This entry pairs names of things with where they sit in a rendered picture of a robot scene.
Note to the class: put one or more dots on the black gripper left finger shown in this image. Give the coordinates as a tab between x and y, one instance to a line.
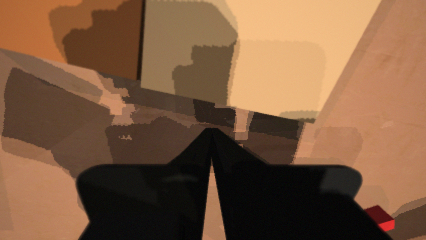
181	185

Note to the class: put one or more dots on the red block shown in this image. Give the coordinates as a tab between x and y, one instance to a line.
381	217

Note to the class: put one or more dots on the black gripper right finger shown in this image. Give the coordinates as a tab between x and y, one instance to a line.
244	182

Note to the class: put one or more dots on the orange rectangular block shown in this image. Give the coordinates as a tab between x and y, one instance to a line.
101	35

